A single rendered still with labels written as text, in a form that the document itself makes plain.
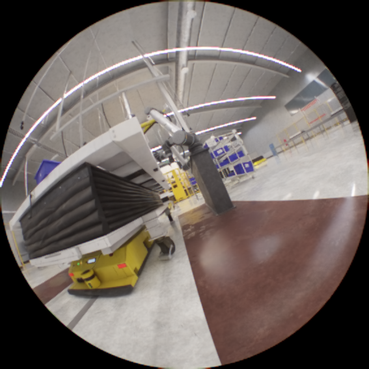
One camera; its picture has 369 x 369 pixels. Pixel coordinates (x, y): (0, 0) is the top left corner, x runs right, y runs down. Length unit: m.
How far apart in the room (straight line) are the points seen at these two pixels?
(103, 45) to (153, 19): 3.42
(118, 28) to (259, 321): 10.43
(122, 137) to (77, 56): 9.80
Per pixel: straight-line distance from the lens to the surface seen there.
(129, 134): 0.54
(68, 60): 10.30
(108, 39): 10.05
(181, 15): 8.10
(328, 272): 0.58
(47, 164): 0.86
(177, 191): 11.83
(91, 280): 1.10
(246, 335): 0.48
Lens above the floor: 0.45
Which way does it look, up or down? 4 degrees up
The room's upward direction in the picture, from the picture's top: 24 degrees counter-clockwise
